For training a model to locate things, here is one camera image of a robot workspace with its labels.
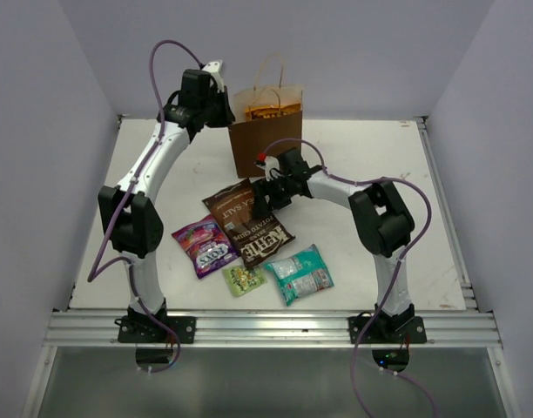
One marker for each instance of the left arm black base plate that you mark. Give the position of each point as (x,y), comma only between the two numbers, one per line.
(145,331)

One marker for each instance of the brown paper bag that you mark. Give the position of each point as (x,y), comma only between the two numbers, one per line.
(249,139)

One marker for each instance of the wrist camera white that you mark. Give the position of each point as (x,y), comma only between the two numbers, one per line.
(270,166)
(215,69)

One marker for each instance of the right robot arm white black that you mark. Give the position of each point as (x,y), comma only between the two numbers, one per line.
(382,221)

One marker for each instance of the orange Kettle honey dijon chips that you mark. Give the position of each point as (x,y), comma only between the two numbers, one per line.
(257,111)

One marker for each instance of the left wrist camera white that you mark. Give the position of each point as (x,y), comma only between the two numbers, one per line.
(215,69)

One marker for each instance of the aluminium right side rail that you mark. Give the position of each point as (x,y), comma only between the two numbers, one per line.
(454,244)

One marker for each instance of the small green snack packet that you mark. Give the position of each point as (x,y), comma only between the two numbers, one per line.
(242,280)

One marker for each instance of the purple Fox's candy bag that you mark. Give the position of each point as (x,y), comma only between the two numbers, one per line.
(206,245)

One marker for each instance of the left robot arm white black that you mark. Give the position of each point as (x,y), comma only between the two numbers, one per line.
(130,220)

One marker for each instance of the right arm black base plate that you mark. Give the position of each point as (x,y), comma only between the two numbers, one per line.
(403,328)

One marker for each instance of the teal snack packet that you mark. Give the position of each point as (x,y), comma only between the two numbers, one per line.
(300,275)

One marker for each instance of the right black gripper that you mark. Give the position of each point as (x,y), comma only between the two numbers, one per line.
(262,188)

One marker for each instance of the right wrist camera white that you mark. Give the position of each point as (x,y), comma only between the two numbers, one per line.
(270,166)

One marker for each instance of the brown Kettle sea salt chips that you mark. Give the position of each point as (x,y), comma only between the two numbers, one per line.
(255,240)

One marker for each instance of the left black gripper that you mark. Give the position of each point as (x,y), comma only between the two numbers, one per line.
(227,117)

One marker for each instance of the aluminium front rail frame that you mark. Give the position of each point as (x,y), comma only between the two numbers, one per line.
(280,329)

